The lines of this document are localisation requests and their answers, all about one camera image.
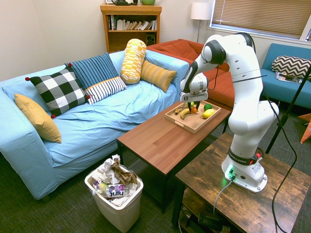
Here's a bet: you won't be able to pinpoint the light blue sofa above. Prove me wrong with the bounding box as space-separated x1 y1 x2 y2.
0 49 190 201

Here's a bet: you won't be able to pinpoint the mustard striped pillow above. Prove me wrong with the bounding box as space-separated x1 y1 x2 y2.
140 60 177 93

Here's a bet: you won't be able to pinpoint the reddish wooden coffee table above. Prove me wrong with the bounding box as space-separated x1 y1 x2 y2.
116 100 232 214

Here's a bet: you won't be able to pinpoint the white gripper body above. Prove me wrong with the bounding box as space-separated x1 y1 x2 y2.
179 89 209 103

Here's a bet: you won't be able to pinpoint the magazine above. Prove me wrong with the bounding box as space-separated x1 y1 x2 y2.
275 71 304 84

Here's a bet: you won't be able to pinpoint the plain mustard pillow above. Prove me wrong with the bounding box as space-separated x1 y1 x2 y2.
14 93 62 144

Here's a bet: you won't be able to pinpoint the teal sofa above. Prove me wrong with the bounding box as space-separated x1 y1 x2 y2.
260 43 311 110

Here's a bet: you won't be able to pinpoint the white plastic trash bin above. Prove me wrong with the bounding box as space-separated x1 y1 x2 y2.
84 165 144 233

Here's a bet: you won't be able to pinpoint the blue striped pillow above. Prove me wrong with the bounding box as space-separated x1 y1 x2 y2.
64 52 120 91

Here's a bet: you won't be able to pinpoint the black camera stand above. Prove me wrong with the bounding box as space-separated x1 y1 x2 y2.
264 72 311 155

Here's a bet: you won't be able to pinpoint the black white checkered pillow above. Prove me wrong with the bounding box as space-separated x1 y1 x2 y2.
25 66 91 119

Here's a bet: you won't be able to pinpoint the hint water bottle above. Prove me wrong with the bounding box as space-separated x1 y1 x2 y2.
92 182 131 199

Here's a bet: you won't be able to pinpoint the crumpled brown paper bag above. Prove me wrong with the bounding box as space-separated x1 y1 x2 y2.
110 157 138 187

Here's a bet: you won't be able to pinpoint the crumpled white paper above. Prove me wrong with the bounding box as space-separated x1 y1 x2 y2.
92 154 121 185

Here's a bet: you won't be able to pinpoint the yellow patterned bolster pillow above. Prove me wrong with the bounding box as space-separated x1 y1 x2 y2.
120 38 147 85

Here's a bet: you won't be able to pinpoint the wooden tray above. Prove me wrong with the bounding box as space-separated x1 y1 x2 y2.
164 100 222 134

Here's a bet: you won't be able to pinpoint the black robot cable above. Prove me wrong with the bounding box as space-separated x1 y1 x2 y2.
237 32 298 233

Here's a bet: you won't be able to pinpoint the black device under table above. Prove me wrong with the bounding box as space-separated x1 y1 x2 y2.
197 212 224 231

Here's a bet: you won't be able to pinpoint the wooden window blinds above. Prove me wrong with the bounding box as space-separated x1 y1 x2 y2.
209 0 311 41

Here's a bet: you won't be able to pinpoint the white navy striped pillow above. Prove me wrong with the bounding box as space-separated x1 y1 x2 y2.
84 76 127 105

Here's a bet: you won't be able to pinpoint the black white chevron pillow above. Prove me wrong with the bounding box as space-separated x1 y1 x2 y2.
271 55 311 81

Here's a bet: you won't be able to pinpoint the yellow banana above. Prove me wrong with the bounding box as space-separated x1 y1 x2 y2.
179 108 193 120

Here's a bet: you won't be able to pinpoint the white floor lamp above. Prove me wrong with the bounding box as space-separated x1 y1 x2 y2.
190 2 214 44

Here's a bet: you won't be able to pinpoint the rustic dark wooden table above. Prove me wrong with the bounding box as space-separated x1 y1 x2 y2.
171 132 311 233

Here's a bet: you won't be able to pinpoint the wooden bookshelf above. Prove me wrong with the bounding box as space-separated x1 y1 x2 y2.
100 3 163 54

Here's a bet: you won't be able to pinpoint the orange sofa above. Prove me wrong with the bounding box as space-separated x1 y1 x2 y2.
146 38 236 112

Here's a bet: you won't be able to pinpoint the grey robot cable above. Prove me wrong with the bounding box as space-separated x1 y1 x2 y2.
212 178 234 216

